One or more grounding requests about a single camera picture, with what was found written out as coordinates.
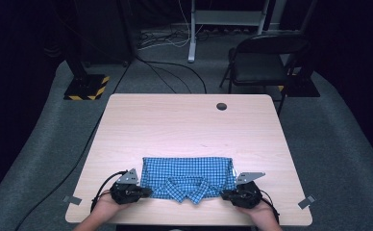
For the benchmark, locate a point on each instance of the blue checked shirt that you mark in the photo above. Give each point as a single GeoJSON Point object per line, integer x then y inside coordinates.
{"type": "Point", "coordinates": [187, 173]}

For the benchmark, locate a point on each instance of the person's left hand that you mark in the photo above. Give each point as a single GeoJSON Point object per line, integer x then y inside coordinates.
{"type": "Point", "coordinates": [106, 208]}

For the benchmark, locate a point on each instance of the dark equipment cart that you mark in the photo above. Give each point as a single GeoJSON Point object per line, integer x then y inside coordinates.
{"type": "Point", "coordinates": [107, 32]}

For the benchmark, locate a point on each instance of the dark round table grommet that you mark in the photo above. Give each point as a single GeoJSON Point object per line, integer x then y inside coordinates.
{"type": "Point", "coordinates": [221, 106]}

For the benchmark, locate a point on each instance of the grey tape piece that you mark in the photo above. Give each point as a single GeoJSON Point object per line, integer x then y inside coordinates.
{"type": "Point", "coordinates": [307, 202]}
{"type": "Point", "coordinates": [72, 200]}

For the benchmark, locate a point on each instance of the white metal stand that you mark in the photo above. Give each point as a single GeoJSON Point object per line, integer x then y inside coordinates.
{"type": "Point", "coordinates": [192, 38]}

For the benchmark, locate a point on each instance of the black folding chair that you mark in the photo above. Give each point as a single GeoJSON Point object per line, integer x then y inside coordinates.
{"type": "Point", "coordinates": [258, 69]}

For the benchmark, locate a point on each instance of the long power strip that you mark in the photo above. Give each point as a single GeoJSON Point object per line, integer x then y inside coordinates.
{"type": "Point", "coordinates": [229, 31]}

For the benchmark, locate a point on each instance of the black stand with striped base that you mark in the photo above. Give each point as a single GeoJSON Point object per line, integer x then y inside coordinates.
{"type": "Point", "coordinates": [85, 86]}

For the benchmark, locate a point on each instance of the person's right hand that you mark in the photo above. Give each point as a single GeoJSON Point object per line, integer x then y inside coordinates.
{"type": "Point", "coordinates": [261, 215]}

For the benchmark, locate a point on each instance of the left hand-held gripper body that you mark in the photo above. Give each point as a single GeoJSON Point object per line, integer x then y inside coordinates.
{"type": "Point", "coordinates": [125, 192]}

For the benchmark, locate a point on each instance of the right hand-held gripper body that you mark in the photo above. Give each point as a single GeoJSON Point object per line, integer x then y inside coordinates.
{"type": "Point", "coordinates": [247, 194]}

